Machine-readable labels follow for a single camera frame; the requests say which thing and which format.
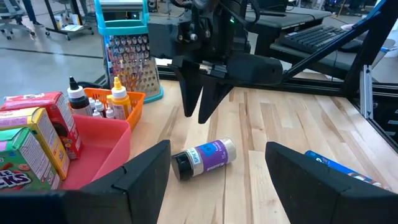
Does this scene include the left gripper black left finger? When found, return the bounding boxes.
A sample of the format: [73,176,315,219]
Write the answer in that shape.
[0,139,172,224]

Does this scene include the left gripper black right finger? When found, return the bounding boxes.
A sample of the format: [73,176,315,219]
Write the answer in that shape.
[265,141,398,224]

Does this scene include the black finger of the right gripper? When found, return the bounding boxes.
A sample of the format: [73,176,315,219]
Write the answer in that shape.
[169,57,205,118]
[198,74,234,124]

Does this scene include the blue Frosted Flakes box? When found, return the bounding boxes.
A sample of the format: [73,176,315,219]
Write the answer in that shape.
[303,150,392,191]

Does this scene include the spice jar purple label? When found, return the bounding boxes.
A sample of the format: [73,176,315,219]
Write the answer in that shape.
[170,138,237,182]

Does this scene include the small yellow bottle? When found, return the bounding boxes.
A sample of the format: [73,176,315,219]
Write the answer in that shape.
[106,76,133,121]

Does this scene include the green Apple Jacks cereal box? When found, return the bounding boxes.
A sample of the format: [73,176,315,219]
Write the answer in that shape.
[0,127,62,191]

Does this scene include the yellow mini cereal box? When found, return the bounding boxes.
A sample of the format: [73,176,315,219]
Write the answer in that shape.
[0,106,71,181]

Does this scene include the large dark bottle black nozzle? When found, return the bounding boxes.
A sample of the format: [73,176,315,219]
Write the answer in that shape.
[67,76,93,117]

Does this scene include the red mini cereal box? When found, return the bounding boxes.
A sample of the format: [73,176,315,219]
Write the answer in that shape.
[0,91,83,161]

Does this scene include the black desk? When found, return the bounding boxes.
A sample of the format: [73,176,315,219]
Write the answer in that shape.
[245,6,398,80]

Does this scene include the orange plastic basket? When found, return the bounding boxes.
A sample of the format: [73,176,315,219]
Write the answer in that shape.
[83,87,146,131]

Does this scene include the pink plastic tray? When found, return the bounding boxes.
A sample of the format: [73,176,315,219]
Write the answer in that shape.
[60,114,132,191]

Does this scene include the black computer mouse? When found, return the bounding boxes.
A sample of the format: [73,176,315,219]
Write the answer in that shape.
[338,39,363,53]

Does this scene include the black rolling stand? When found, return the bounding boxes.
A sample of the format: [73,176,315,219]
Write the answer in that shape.
[43,0,95,41]

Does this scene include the dark office chair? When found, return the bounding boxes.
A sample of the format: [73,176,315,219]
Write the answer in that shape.
[0,0,35,40]

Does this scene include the metal box grater teal handle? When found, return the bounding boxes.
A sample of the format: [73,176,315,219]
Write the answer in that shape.
[94,0,165,105]

